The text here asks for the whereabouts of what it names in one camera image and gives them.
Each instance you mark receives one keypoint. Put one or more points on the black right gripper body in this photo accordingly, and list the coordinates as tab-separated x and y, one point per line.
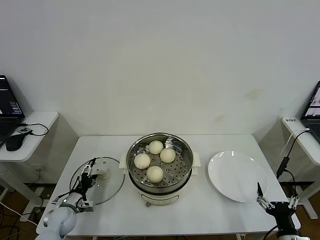
281	212

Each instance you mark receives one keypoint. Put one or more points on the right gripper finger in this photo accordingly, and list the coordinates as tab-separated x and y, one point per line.
293	202
262	197

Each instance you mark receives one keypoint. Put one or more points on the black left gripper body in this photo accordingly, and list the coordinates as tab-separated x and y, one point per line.
86	183

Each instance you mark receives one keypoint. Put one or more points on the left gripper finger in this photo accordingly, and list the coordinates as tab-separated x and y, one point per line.
86	168
93	163

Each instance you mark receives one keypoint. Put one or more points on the glass pot lid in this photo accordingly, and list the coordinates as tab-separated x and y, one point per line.
110	180

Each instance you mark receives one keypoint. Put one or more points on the white steamed baozi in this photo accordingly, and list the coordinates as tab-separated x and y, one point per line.
167	155
155	174
156	147
142	160

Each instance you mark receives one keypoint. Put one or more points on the stainless steel steamer basket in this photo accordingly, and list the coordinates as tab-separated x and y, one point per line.
175	172

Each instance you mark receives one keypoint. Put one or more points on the white round plate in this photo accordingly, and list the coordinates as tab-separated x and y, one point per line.
237	177

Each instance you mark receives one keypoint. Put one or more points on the white side table with label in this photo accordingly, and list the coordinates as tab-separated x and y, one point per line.
303	150

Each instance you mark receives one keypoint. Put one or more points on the white side table with mouse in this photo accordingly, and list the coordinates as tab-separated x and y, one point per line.
37	125

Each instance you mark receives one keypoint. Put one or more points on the white power strip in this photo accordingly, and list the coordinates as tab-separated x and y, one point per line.
26	218

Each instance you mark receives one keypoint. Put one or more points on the black dongle with sticker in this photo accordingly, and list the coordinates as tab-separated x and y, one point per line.
23	130

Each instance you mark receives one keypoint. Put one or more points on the cream electric cooking pot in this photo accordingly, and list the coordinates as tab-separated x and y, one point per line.
160	197

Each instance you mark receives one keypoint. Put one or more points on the black computer mouse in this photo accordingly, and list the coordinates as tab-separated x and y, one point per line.
14	143

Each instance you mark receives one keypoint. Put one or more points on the white printed label sticker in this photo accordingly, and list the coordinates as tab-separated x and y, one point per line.
290	120

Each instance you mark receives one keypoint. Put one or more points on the grey laptop with pale screen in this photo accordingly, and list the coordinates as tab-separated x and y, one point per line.
312	112

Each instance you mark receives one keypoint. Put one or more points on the black laptop with dark screen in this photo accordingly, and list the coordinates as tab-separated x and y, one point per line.
7	100

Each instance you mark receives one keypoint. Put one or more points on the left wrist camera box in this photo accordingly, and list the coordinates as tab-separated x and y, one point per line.
86	206

